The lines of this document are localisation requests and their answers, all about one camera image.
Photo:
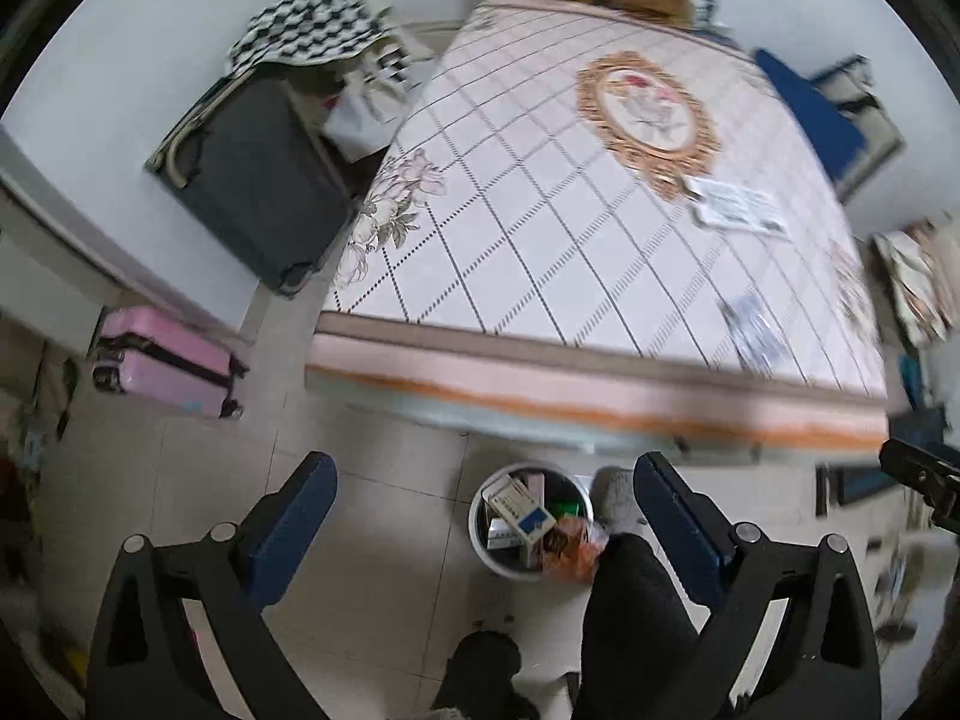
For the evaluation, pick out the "floral fabric pile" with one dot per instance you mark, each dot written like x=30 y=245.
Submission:
x=921 y=262

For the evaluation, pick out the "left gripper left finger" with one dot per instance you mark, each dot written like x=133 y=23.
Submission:
x=144 y=661

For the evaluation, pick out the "white round trash bin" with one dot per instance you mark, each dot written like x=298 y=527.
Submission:
x=497 y=546

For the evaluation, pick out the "checkered black white cloth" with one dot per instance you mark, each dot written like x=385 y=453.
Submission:
x=317 y=33

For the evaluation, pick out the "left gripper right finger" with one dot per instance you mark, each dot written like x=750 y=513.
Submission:
x=789 y=633

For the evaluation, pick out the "dark grey suitcase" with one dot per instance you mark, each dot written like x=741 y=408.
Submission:
x=248 y=162

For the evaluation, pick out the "black shoe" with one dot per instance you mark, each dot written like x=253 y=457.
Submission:
x=478 y=679

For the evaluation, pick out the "silver pill blister pack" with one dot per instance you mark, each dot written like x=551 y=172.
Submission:
x=758 y=342

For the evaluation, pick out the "black trouser leg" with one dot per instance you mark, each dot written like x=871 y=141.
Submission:
x=636 y=633

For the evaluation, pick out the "black framed floor mat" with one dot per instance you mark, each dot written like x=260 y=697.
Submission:
x=845 y=485

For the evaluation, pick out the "pink suitcase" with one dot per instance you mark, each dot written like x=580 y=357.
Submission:
x=144 y=353

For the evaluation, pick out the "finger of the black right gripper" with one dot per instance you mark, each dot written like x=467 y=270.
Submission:
x=931 y=471

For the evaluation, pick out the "white medicine box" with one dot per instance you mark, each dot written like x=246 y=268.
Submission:
x=733 y=208

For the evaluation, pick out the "blue white box in bin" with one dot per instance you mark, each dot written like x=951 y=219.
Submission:
x=510 y=499

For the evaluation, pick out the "orange floral snack bag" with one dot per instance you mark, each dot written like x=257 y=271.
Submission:
x=571 y=549

